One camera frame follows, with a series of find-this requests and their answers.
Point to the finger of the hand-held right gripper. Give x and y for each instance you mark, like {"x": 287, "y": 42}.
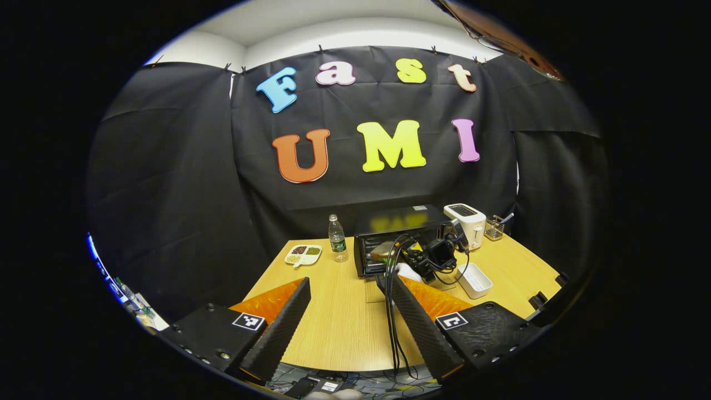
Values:
{"x": 416, "y": 253}

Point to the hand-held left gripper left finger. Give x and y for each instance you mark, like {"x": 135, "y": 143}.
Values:
{"x": 278, "y": 336}

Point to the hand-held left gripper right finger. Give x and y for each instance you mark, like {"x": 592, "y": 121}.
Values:
{"x": 425, "y": 333}

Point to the white bread lettuce sandwich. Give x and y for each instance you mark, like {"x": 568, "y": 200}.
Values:
{"x": 383, "y": 251}

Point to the black electric oven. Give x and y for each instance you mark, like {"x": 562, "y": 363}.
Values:
{"x": 400, "y": 219}

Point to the white rectangular tray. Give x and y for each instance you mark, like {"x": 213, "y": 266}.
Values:
{"x": 474, "y": 279}

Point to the white toaster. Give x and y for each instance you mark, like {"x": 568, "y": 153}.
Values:
{"x": 466, "y": 219}

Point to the black floor device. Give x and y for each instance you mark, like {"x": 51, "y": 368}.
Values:
{"x": 301, "y": 387}

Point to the clear plastic water bottle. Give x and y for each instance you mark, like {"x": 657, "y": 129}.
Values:
{"x": 337, "y": 241}

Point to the white divided snack plate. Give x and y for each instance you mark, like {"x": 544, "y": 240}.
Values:
{"x": 303, "y": 255}

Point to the black table edge clamp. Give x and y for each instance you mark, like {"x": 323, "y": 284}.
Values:
{"x": 536, "y": 300}
{"x": 561, "y": 279}

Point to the white paper sheet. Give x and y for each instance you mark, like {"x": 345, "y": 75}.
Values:
{"x": 153, "y": 321}

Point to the black backdrop cloth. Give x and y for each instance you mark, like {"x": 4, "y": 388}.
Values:
{"x": 222, "y": 194}

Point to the blurred brown object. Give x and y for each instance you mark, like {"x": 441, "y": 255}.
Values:
{"x": 500, "y": 33}

